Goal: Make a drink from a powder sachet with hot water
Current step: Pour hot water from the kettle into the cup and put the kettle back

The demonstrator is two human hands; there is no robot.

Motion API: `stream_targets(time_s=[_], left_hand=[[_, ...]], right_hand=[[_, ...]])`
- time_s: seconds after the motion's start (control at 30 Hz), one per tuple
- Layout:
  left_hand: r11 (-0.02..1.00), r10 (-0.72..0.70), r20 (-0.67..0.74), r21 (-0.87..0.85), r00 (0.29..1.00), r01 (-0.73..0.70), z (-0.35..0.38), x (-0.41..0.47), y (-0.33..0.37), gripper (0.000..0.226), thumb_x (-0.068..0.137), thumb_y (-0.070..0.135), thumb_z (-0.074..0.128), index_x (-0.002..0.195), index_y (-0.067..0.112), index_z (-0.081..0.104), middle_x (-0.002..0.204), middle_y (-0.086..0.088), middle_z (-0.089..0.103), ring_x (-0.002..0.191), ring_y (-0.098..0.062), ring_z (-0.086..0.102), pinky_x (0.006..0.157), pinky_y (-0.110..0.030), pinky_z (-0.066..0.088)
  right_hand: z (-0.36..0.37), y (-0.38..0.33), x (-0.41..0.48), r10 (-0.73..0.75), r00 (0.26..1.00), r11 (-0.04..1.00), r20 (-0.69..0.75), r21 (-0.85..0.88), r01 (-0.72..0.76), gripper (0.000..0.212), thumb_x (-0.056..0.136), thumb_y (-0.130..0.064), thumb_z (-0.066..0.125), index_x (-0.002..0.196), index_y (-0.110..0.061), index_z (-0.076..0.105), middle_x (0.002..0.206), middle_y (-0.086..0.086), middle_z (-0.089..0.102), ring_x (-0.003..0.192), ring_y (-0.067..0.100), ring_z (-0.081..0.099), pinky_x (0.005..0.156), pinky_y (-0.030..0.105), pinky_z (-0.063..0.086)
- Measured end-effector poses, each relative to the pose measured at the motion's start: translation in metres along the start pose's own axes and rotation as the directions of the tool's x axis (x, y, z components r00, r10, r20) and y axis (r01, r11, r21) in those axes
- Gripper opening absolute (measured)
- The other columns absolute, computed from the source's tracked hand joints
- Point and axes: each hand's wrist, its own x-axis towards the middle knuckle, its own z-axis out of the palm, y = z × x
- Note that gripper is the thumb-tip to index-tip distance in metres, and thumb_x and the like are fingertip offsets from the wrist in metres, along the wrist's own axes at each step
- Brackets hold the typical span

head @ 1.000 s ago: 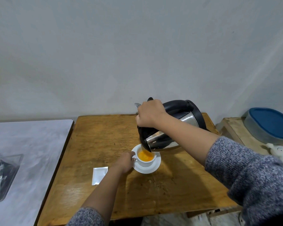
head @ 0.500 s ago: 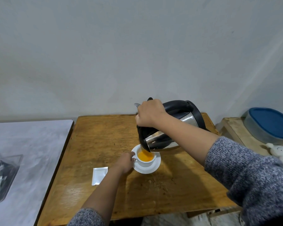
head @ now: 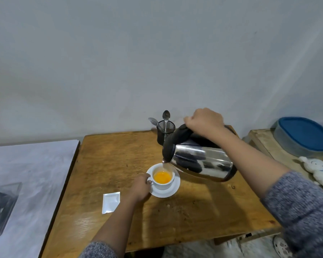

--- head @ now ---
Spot white ceramic saucer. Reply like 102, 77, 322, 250
146, 165, 181, 199

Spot white plush toy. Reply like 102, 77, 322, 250
298, 156, 323, 190

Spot white perforated shoe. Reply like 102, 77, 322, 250
273, 235, 293, 258

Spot orange liquid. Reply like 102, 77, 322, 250
154, 171, 172, 184

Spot person's right forearm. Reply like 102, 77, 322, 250
217, 126, 323, 258

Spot white ceramic cup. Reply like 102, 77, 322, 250
148, 163, 176, 190

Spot grey container with blue lid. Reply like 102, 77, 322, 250
273, 117, 323, 158

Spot stainless steel electric kettle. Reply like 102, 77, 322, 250
162, 124, 238, 182

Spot person's left hand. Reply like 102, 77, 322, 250
129, 173, 153, 204

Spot black mesh cutlery holder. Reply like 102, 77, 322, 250
156, 120, 176, 146

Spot person's right hand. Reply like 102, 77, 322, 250
184, 107, 225, 136

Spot clear plastic bag, black contents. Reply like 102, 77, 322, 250
0, 182, 22, 239

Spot person's left forearm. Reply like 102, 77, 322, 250
79, 195, 141, 258

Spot white paper sachet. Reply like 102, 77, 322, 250
102, 192, 121, 214

